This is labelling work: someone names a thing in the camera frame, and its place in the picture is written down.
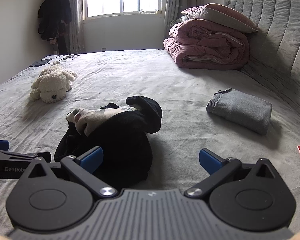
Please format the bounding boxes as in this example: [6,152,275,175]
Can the folded grey sweater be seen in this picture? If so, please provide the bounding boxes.
[206,87,273,135]

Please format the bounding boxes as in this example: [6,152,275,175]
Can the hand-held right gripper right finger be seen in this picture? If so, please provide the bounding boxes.
[184,148,282,197]

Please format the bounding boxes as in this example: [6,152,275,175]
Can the dark hanging clothes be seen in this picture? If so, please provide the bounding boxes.
[37,0,72,53]

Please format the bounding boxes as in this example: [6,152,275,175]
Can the grey padded headboard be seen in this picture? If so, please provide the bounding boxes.
[224,0,300,128]

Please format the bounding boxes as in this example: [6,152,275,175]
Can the black tablet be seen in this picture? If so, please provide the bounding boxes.
[29,58,52,68]

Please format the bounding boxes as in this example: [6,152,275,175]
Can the white plush dog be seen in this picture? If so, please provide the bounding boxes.
[29,62,78,104]

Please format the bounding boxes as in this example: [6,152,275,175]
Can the grey star-print curtain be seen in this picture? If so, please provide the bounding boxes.
[163,0,203,49]
[61,0,87,54]

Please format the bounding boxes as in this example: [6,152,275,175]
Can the grey bed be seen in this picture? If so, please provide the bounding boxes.
[0,49,300,240]

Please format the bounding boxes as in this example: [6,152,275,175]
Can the charging cable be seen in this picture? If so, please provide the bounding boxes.
[57,54,82,61]

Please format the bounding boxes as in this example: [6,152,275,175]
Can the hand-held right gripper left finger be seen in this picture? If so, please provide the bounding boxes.
[19,147,118,198]

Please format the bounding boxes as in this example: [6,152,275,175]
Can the pink pillow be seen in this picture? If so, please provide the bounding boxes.
[181,3,259,33]

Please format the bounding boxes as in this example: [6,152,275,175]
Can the pink folded quilt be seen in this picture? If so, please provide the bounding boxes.
[163,19,250,70]

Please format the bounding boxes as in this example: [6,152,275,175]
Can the black and cream sweatshirt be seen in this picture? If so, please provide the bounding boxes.
[54,96,163,190]

